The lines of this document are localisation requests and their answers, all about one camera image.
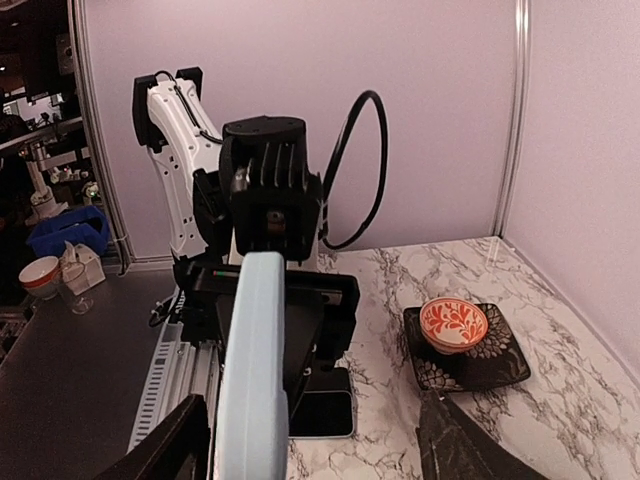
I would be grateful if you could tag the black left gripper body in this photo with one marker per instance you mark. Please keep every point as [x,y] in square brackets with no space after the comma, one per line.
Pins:
[263,198]

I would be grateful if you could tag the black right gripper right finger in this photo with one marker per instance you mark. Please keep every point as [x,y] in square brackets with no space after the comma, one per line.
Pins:
[453,446]

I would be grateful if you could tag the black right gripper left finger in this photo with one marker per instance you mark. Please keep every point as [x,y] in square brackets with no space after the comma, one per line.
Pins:
[177,448]

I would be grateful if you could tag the light blue phone case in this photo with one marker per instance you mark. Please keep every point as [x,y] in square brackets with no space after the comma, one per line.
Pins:
[252,423]

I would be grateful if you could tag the black phone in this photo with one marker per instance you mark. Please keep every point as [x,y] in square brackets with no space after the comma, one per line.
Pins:
[327,408]

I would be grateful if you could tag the black square floral plate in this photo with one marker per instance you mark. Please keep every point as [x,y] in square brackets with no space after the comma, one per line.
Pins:
[497,361]

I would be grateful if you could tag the red white patterned bowl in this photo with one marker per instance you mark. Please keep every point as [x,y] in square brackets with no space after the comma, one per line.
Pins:
[452,325]

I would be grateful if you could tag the blue plastic bin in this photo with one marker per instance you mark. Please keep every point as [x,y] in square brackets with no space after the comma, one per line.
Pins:
[87,225]

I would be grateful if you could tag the clear drinking glass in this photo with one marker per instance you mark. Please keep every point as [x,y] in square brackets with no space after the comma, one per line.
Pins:
[73,287]

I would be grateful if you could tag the white red-rimmed bowl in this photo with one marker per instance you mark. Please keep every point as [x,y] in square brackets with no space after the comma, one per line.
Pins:
[40,277]

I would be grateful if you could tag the front aluminium rail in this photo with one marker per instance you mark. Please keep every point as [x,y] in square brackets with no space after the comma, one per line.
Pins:
[176,370]

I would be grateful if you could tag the left aluminium frame post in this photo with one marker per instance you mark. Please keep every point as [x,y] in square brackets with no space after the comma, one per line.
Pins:
[517,118]

